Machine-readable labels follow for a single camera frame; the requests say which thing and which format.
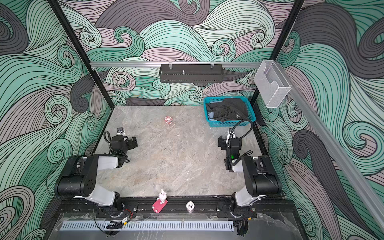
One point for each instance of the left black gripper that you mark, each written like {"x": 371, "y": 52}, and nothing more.
{"x": 132, "y": 142}

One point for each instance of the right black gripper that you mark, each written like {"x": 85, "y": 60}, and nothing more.
{"x": 223, "y": 142}

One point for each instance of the dark grey pinstriped shirt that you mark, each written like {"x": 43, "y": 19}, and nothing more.
{"x": 228, "y": 110}

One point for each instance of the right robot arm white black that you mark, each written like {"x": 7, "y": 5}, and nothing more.
{"x": 260, "y": 180}

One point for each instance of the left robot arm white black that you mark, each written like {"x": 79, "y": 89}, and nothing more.
{"x": 78, "y": 178}

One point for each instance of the teal plastic basket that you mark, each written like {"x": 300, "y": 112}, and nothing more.
{"x": 251, "y": 114}

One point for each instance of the small pink figurine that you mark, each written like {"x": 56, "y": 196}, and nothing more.
{"x": 168, "y": 120}

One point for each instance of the white bunny on pink stand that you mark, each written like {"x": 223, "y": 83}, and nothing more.
{"x": 160, "y": 202}

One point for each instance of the small white round jar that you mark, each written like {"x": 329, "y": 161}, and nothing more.
{"x": 190, "y": 206}

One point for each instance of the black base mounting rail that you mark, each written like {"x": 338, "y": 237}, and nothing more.
{"x": 215, "y": 206}

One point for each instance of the black perforated wall shelf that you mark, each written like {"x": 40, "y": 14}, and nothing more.
{"x": 195, "y": 73}

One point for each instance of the clear acrylic wall holder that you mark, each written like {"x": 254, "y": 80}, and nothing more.
{"x": 272, "y": 82}

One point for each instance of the white slotted cable duct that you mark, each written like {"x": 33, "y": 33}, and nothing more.
{"x": 151, "y": 226}

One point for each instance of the aluminium rail back wall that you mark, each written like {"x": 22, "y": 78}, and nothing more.
{"x": 137, "y": 64}

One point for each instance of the aluminium rail wall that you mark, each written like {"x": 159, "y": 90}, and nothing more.
{"x": 307, "y": 102}
{"x": 137, "y": 64}

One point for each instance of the aluminium rail right wall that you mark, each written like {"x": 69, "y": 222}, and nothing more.
{"x": 307, "y": 102}

